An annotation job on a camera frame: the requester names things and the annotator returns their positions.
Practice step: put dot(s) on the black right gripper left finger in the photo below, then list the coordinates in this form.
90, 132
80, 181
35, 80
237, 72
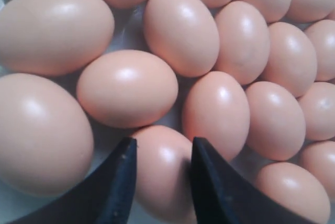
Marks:
105, 196

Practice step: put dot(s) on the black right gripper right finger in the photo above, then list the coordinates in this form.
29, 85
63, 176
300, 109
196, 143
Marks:
222, 195

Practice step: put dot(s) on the clear plastic bin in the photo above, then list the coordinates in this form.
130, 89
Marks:
128, 35

